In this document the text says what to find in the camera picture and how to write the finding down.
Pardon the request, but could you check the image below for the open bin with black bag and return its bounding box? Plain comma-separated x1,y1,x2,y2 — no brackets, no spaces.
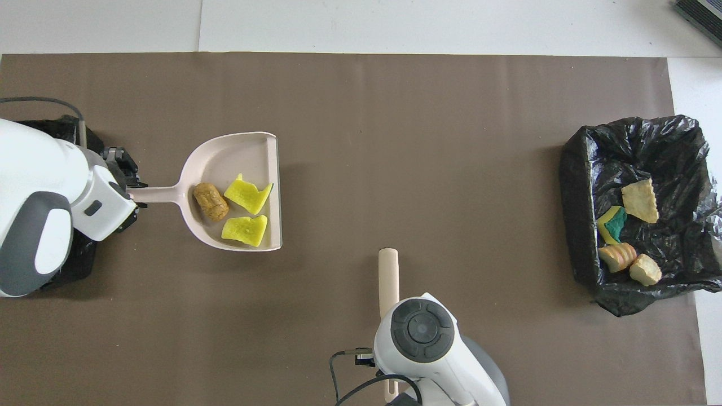
560,115,722,317

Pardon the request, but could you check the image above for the pink plastic dustpan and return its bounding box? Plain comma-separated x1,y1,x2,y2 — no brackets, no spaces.
129,131,283,251

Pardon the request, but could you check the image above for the brown cork-like lump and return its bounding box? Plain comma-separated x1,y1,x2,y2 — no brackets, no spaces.
193,182,230,222

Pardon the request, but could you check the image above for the small beige foam chunk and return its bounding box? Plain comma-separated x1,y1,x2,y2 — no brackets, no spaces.
629,254,663,286

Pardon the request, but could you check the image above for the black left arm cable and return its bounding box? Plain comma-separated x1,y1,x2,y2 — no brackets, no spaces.
0,96,89,149

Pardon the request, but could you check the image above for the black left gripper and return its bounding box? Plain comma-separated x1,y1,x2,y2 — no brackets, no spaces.
103,147,148,233

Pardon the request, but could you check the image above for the large beige foam chunk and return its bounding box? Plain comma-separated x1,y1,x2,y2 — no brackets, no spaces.
621,178,659,224

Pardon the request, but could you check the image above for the brown paper table mat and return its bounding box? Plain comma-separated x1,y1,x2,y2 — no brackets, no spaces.
0,52,708,406

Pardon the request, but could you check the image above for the notched yellow sponge piece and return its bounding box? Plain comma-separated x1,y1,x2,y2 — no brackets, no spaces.
224,173,275,215

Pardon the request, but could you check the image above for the yellow green sponge piece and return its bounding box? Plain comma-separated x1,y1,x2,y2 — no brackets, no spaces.
221,215,268,248
597,205,628,245

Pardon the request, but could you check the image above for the striped orange bread piece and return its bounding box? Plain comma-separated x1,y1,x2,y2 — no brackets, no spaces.
598,242,638,273

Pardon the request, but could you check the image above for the flat bin with black bag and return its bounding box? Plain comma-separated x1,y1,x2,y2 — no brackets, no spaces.
16,115,106,292

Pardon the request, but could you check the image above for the beige hand brush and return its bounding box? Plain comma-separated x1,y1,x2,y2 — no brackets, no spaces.
378,248,400,404

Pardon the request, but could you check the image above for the dark grey ribbed device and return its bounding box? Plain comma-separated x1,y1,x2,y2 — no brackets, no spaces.
673,0,722,48

